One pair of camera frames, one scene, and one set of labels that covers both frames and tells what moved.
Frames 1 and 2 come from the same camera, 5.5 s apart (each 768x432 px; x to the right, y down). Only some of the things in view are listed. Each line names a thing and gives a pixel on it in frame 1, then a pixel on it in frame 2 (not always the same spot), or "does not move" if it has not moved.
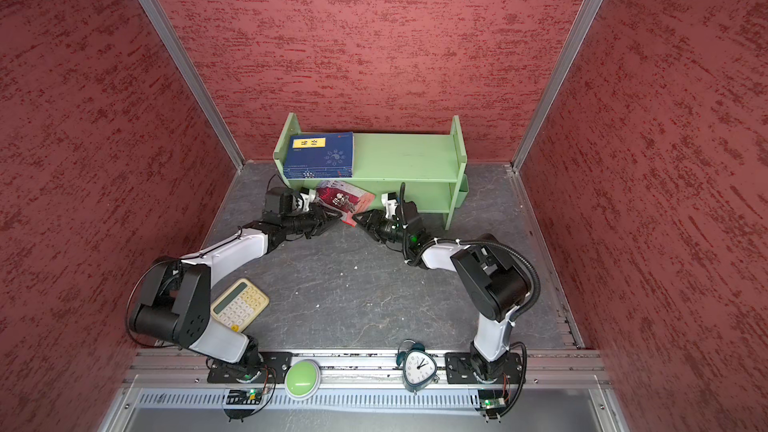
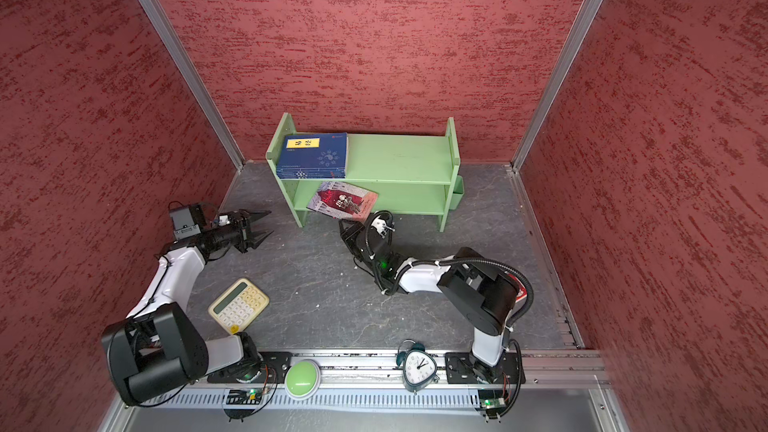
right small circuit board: [492, 402] does not move
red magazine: [346, 198] does not move
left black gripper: [321, 220] → [248, 217]
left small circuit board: [242, 397] does not move
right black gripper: [377, 219] → [350, 234]
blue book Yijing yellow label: [320, 155] does not move
